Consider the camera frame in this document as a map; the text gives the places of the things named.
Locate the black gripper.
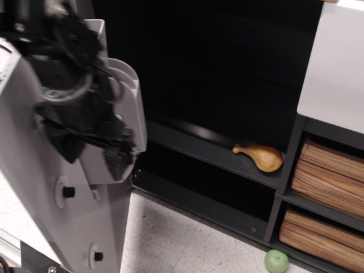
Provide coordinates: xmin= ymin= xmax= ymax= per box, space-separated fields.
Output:
xmin=34 ymin=85 xmax=135 ymax=181

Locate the grey toy fridge door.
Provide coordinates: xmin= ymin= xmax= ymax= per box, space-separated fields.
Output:
xmin=1 ymin=40 xmax=133 ymax=272

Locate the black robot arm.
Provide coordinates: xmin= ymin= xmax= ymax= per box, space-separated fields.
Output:
xmin=1 ymin=1 xmax=135 ymax=181

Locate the dark grey fridge cabinet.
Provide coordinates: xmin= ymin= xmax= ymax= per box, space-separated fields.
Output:
xmin=85 ymin=0 xmax=364 ymax=273

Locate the grey door shelf bin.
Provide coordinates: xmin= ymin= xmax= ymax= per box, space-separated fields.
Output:
xmin=79 ymin=58 xmax=147 ymax=185

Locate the toy chicken drumstick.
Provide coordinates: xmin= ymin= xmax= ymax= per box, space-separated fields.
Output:
xmin=232 ymin=143 xmax=284 ymax=173

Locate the green toy apple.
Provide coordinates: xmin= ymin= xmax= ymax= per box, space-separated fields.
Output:
xmin=264 ymin=249 xmax=289 ymax=273

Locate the upper wooden striped basket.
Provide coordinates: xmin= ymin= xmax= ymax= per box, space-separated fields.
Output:
xmin=292 ymin=139 xmax=363 ymax=221

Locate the wooden striped basket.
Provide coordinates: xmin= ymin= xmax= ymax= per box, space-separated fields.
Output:
xmin=279 ymin=210 xmax=363 ymax=272
xmin=292 ymin=139 xmax=363 ymax=221

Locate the white sink front panel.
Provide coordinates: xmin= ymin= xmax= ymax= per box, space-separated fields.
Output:
xmin=297 ymin=1 xmax=363 ymax=133

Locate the lower wooden striped basket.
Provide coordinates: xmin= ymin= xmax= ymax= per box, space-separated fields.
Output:
xmin=279 ymin=210 xmax=363 ymax=272

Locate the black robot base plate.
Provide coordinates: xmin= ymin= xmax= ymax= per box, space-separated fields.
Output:
xmin=1 ymin=241 xmax=71 ymax=272

